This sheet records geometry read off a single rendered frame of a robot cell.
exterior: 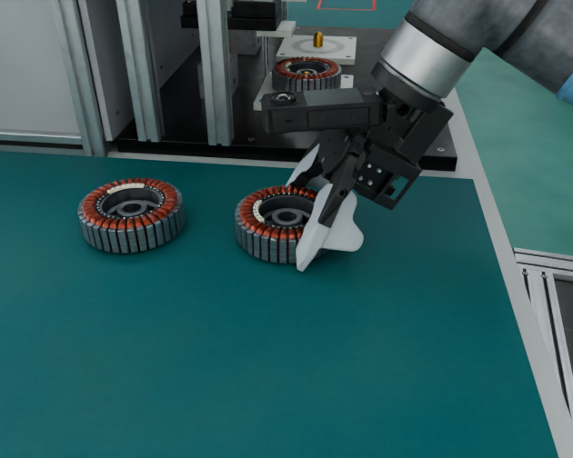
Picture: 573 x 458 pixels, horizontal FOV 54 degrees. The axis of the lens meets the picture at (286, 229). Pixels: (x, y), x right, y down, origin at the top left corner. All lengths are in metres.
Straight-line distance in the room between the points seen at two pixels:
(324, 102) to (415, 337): 0.23
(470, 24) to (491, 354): 0.28
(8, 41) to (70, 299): 0.39
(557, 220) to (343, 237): 1.73
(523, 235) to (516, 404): 1.64
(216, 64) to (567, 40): 0.40
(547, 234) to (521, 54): 1.63
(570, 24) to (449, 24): 0.10
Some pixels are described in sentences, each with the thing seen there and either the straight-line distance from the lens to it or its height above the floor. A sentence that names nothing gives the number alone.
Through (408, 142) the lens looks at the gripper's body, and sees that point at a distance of 0.57.
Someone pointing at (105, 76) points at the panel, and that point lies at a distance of 0.80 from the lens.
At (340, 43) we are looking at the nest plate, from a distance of 1.20.
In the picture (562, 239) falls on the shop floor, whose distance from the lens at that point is 2.14.
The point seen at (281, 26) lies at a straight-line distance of 0.91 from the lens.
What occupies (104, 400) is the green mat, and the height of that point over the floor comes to 0.75.
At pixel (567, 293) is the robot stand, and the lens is 1.53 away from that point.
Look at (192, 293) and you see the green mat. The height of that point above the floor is 0.75.
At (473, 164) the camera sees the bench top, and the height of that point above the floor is 0.75.
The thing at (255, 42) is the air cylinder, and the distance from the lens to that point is 1.15.
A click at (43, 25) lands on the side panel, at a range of 0.80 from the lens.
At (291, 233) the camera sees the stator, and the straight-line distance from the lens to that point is 0.56.
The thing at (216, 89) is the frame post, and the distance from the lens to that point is 0.75.
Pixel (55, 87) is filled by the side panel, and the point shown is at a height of 0.84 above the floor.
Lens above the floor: 1.10
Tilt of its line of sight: 34 degrees down
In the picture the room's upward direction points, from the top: straight up
